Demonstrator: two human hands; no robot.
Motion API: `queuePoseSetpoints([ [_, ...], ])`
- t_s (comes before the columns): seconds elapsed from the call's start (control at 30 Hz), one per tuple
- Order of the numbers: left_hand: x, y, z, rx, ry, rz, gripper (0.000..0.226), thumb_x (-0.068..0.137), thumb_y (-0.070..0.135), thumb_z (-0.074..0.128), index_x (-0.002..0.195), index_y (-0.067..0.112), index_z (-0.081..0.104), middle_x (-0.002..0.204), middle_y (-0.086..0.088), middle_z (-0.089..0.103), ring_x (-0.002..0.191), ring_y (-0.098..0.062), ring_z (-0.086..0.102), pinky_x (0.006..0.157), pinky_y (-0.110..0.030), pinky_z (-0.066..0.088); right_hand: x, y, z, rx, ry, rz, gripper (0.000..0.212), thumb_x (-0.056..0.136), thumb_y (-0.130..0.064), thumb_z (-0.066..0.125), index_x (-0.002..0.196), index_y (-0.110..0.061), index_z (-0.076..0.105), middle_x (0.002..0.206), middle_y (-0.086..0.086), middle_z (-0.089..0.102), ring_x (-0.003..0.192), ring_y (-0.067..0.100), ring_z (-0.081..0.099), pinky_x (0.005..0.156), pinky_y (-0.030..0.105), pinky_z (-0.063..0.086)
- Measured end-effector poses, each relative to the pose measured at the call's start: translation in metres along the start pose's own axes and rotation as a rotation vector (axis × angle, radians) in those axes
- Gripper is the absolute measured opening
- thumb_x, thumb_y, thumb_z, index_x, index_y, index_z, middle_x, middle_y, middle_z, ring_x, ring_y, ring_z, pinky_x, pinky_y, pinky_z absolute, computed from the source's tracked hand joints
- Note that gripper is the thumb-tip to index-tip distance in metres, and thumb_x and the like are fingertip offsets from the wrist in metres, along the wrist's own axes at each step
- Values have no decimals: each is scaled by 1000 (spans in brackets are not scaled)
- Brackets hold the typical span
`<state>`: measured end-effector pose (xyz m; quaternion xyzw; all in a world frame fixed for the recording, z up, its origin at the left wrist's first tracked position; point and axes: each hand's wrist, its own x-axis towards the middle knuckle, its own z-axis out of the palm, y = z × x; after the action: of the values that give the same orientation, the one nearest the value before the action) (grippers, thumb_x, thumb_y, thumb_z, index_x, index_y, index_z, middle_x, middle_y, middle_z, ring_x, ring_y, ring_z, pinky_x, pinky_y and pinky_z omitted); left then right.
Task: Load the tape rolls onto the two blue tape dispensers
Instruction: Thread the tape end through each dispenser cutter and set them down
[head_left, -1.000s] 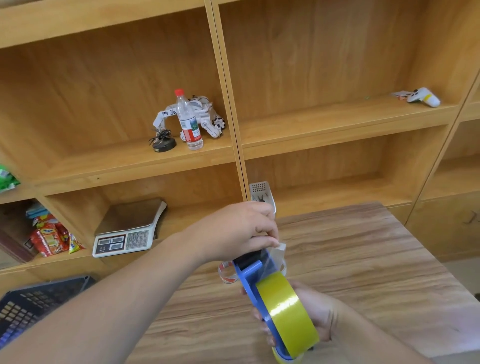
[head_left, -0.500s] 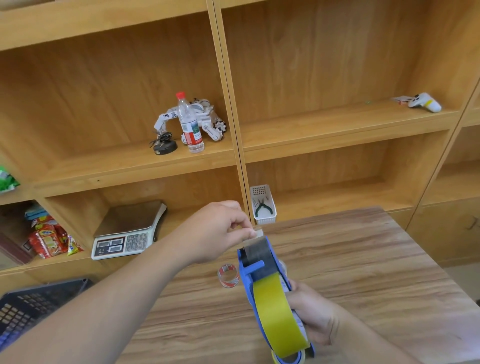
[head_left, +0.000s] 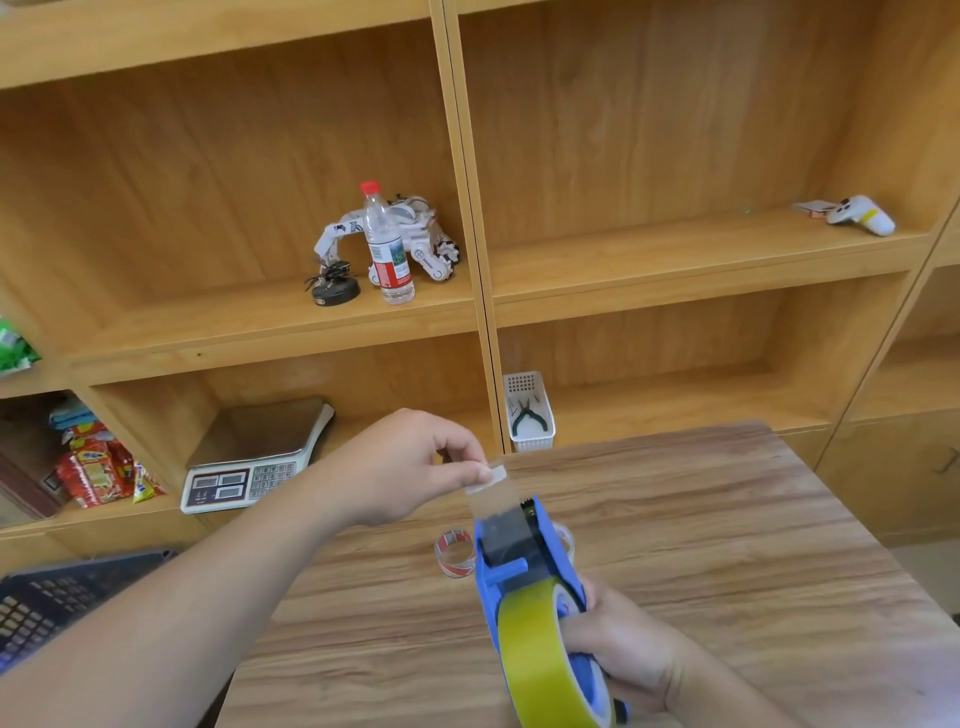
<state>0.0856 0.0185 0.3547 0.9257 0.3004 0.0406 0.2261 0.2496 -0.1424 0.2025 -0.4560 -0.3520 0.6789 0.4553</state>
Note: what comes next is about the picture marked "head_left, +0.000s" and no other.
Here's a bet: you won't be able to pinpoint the person's left hand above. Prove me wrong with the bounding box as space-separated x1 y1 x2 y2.
314 408 496 530

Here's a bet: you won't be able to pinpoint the person's right hand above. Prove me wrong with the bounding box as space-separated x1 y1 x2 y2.
558 573 688 714

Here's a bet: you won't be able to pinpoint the red patterned tape core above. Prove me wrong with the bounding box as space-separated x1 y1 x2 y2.
433 528 479 580

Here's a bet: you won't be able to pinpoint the yellow tape roll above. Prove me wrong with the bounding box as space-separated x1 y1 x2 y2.
463 464 616 728

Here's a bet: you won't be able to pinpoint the blue tape dispenser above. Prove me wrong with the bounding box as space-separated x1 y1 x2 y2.
472 496 631 728

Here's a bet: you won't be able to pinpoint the person's left forearm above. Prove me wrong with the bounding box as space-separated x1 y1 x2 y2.
0 457 354 728

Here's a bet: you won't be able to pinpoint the white digital weighing scale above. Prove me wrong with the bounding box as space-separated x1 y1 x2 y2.
179 397 337 516

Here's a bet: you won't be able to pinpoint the white plastic basket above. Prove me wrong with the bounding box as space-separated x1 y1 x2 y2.
502 371 557 454

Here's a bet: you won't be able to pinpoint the black round spider figure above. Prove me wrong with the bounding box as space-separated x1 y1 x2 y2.
303 258 362 308

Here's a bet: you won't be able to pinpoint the red label water bottle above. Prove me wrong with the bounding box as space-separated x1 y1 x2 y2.
359 179 417 307

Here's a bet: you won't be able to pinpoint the white toy robot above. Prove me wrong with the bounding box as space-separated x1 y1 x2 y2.
313 194 463 284

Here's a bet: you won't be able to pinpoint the yellow snack packet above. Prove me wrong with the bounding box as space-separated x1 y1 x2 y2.
131 461 168 505

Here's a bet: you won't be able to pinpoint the red snack packet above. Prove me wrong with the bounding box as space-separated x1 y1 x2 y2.
53 422 138 511

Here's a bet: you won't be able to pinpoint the blue snack packet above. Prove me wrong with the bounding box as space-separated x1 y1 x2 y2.
48 395 100 434

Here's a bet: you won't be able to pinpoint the black plastic crate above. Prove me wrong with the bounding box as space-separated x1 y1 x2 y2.
0 551 178 676

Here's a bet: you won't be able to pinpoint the wooden shelf unit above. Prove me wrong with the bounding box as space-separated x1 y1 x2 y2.
0 0 960 556

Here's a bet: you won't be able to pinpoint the green snack packet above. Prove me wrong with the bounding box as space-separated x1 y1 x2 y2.
0 314 43 376

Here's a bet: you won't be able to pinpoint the white game controller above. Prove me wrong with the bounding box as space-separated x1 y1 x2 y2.
824 194 898 238

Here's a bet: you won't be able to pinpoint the green handled pliers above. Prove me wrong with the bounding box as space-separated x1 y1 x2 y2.
509 397 550 436

